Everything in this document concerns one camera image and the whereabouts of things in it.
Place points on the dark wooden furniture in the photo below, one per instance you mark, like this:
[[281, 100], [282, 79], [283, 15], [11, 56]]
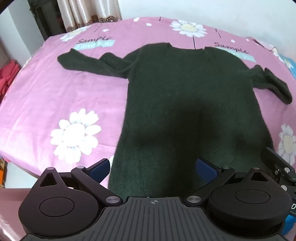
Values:
[[44, 17]]

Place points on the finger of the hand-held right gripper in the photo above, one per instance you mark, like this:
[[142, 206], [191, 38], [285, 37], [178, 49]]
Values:
[[274, 157]]

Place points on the red folded cloth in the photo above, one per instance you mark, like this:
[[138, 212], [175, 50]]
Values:
[[8, 76]]

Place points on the beige curtain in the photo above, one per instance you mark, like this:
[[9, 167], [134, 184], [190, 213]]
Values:
[[89, 12]]

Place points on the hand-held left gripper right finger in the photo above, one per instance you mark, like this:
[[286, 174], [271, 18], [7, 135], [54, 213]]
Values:
[[205, 168]]

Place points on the pink floral bedsheet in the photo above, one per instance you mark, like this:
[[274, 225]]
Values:
[[57, 99]]

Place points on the dark green sweater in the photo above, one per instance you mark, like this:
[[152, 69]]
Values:
[[180, 111]]

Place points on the blue printed cloth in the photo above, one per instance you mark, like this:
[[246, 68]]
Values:
[[288, 62]]

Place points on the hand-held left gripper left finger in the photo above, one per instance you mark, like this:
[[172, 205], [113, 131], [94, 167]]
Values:
[[100, 168]]

